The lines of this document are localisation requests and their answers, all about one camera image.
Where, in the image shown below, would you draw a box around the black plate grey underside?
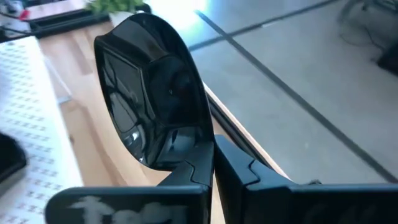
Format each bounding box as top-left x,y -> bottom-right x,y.
0,132 -> 29,197

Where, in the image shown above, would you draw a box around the white plant pot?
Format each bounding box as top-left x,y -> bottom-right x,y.
108,11 -> 137,28

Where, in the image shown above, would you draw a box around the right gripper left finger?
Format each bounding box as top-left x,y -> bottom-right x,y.
45,141 -> 215,224

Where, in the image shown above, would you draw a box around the green leafy plant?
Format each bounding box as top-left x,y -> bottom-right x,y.
84,0 -> 146,15

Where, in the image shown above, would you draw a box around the black floor object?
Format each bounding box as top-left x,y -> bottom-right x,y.
377,40 -> 398,76

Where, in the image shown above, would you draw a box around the floor cables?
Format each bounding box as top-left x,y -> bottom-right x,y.
337,0 -> 398,52

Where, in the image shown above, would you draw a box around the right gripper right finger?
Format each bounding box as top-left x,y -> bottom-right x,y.
214,134 -> 398,224

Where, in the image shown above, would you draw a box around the white perforated metal shelf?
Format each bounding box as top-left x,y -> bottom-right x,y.
0,35 -> 84,224

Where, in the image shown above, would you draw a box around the black rounded hexagon-well plate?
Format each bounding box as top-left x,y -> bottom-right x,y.
93,12 -> 215,172

